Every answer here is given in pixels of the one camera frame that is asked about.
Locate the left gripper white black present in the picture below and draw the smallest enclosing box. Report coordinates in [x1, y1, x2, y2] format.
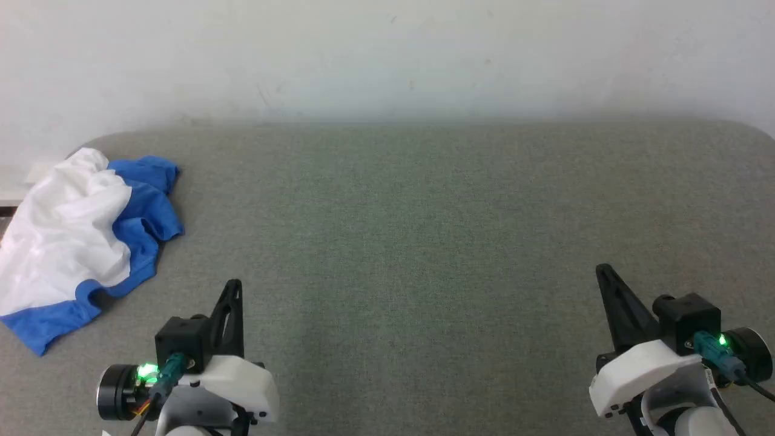
[97, 280, 280, 424]

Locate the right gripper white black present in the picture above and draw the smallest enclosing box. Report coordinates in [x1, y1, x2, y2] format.
[589, 264, 774, 420]

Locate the blue and white shirt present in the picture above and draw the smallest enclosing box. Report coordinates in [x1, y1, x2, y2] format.
[0, 147, 185, 357]

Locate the grey fabric sofa cushion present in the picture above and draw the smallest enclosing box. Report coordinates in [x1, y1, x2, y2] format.
[0, 118, 775, 436]

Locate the white baseboard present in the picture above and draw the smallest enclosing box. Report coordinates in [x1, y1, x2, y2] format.
[0, 159, 68, 208]

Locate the left arm teal plug cable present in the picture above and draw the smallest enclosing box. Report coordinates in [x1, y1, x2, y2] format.
[129, 354, 190, 436]

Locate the arm teal plug cable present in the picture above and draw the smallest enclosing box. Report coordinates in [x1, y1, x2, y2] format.
[129, 354, 190, 436]
[693, 330, 775, 403]

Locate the right arm teal plug cable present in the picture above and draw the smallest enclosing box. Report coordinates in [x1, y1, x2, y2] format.
[693, 330, 775, 403]

